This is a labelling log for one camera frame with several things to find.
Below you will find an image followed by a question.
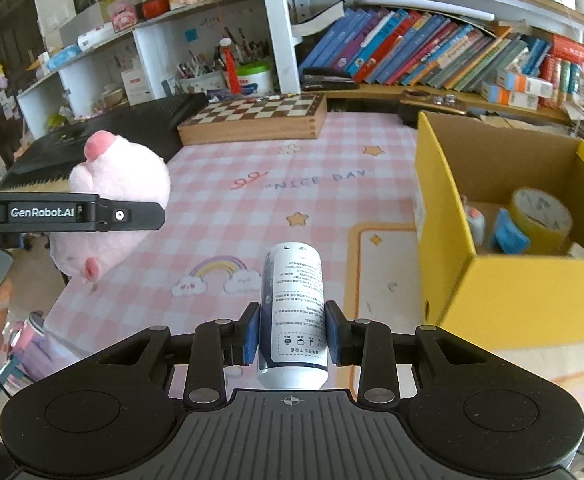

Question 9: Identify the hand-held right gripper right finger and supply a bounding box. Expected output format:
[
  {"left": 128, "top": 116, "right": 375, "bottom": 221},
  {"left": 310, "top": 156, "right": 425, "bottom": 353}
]
[{"left": 326, "top": 300, "right": 495, "bottom": 406}]

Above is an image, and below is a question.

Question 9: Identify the dark brown wooden box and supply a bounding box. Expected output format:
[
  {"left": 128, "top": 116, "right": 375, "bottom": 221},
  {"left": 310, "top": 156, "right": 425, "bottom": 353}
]
[{"left": 398, "top": 88, "right": 468, "bottom": 126}]

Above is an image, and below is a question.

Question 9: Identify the row of large picture books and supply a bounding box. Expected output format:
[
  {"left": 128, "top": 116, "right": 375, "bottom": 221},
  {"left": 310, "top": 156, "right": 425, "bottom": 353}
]
[{"left": 299, "top": 7, "right": 553, "bottom": 88}]

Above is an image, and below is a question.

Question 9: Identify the pink plush pig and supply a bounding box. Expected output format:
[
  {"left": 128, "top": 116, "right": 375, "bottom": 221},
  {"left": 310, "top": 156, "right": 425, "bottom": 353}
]
[{"left": 52, "top": 130, "right": 171, "bottom": 282}]

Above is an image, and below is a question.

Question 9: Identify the white wooden bookshelf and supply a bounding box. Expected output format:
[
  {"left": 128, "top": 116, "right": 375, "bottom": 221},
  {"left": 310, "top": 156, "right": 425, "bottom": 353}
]
[{"left": 16, "top": 0, "right": 584, "bottom": 126}]

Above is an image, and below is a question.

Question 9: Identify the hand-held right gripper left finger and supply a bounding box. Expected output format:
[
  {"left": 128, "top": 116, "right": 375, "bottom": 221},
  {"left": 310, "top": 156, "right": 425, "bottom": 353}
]
[{"left": 92, "top": 301, "right": 261, "bottom": 409}]

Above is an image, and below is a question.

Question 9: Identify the red thick dictionary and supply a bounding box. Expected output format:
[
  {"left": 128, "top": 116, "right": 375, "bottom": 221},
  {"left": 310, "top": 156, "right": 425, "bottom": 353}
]
[{"left": 551, "top": 35, "right": 584, "bottom": 63}]

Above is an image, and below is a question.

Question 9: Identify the wooden chess board box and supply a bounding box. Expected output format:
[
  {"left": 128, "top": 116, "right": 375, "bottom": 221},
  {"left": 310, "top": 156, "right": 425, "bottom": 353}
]
[{"left": 178, "top": 94, "right": 329, "bottom": 147}]

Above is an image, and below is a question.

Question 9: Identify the pink checkered desktop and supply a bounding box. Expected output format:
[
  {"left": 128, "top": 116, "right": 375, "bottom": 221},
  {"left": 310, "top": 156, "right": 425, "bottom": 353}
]
[{"left": 46, "top": 110, "right": 584, "bottom": 431}]

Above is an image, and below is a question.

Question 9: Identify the yellow cardboard box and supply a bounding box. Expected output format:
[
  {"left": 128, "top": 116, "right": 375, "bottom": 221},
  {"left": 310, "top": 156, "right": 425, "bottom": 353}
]
[{"left": 414, "top": 111, "right": 584, "bottom": 348}]

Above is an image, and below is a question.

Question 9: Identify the thick white-paged book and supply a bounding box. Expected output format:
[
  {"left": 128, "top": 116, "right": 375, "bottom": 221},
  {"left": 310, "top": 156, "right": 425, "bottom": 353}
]
[{"left": 292, "top": 2, "right": 345, "bottom": 36}]

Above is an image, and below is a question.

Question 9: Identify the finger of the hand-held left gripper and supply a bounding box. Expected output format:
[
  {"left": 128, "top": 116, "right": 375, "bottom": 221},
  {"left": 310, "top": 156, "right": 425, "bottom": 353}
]
[{"left": 96, "top": 199, "right": 167, "bottom": 233}]

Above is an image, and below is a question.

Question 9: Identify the yellow tape roll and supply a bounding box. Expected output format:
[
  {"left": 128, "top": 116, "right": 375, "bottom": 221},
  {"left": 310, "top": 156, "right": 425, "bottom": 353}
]
[{"left": 509, "top": 187, "right": 574, "bottom": 241}]

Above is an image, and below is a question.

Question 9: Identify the red tassel ornament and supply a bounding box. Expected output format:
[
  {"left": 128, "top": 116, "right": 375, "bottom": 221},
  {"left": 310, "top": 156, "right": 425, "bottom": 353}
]
[{"left": 220, "top": 37, "right": 240, "bottom": 95}]

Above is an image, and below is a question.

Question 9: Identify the black electronic keyboard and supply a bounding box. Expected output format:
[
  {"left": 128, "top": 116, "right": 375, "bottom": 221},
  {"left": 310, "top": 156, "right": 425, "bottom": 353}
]
[{"left": 0, "top": 92, "right": 210, "bottom": 193}]

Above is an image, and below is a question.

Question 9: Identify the orange white carton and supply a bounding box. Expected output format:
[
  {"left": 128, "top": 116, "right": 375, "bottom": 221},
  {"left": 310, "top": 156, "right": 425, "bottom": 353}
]
[
  {"left": 481, "top": 82, "right": 540, "bottom": 110},
  {"left": 496, "top": 69, "right": 555, "bottom": 97}
]

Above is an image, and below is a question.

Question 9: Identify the pink gift box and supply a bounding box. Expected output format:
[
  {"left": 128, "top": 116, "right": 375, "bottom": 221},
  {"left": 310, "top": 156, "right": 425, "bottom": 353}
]
[{"left": 108, "top": 2, "right": 140, "bottom": 33}]

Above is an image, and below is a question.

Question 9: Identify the red round figurine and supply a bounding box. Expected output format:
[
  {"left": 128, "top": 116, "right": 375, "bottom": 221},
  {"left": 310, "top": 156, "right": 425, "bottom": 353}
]
[{"left": 140, "top": 0, "right": 171, "bottom": 20}]

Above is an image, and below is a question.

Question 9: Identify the white labelled bottle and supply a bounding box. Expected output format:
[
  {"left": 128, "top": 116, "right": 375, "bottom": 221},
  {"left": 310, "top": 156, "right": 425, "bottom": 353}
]
[{"left": 257, "top": 242, "right": 329, "bottom": 390}]

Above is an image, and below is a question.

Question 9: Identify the black stapler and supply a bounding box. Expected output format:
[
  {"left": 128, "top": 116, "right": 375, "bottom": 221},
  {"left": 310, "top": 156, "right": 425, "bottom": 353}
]
[{"left": 302, "top": 66, "right": 360, "bottom": 91}]

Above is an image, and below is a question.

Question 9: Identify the white box with red label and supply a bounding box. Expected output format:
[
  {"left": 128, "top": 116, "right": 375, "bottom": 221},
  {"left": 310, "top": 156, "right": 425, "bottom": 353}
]
[{"left": 120, "top": 67, "right": 153, "bottom": 106}]

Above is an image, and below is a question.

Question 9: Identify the blue wet wipes pack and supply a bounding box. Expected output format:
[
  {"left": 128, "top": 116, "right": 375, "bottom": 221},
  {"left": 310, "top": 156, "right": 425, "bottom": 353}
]
[{"left": 46, "top": 44, "right": 82, "bottom": 73}]

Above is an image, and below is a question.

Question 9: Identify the white pen holder with pens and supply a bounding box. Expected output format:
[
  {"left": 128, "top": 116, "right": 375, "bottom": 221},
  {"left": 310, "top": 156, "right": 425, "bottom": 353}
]
[{"left": 179, "top": 35, "right": 227, "bottom": 95}]

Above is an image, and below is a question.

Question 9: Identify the white green jar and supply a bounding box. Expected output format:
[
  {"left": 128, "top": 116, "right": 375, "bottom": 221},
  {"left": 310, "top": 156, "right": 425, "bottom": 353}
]
[{"left": 236, "top": 62, "right": 275, "bottom": 97}]

